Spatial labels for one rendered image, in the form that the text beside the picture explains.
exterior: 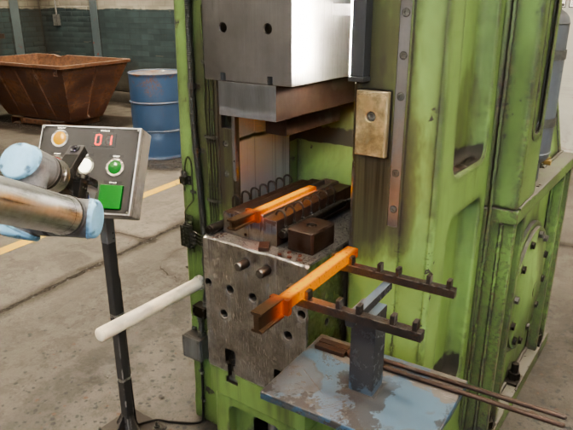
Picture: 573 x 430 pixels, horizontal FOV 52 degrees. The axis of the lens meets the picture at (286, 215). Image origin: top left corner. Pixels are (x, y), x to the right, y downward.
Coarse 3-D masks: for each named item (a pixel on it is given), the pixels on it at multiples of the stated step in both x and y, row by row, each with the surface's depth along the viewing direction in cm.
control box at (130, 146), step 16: (48, 128) 188; (64, 128) 187; (80, 128) 186; (96, 128) 185; (112, 128) 184; (128, 128) 183; (48, 144) 187; (64, 144) 186; (80, 144) 185; (112, 144) 183; (128, 144) 182; (144, 144) 185; (96, 160) 183; (112, 160) 182; (128, 160) 181; (144, 160) 186; (96, 176) 182; (112, 176) 181; (128, 176) 180; (144, 176) 187; (96, 192) 181; (128, 192) 179; (128, 208) 178
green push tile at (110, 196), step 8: (104, 184) 180; (104, 192) 180; (112, 192) 179; (120, 192) 179; (104, 200) 179; (112, 200) 179; (120, 200) 179; (104, 208) 179; (112, 208) 179; (120, 208) 179
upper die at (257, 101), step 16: (224, 80) 162; (336, 80) 176; (224, 96) 163; (240, 96) 159; (256, 96) 156; (272, 96) 153; (288, 96) 157; (304, 96) 164; (320, 96) 170; (336, 96) 177; (352, 96) 186; (224, 112) 164; (240, 112) 161; (256, 112) 158; (272, 112) 155; (288, 112) 159; (304, 112) 165
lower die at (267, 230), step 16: (272, 192) 193; (288, 192) 190; (336, 192) 189; (240, 208) 178; (288, 208) 175; (304, 208) 175; (224, 224) 177; (256, 224) 169; (272, 224) 166; (288, 224) 170; (256, 240) 171; (272, 240) 167
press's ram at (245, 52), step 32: (224, 0) 154; (256, 0) 148; (288, 0) 142; (320, 0) 152; (224, 32) 157; (256, 32) 151; (288, 32) 145; (320, 32) 155; (224, 64) 160; (256, 64) 153; (288, 64) 148; (320, 64) 158
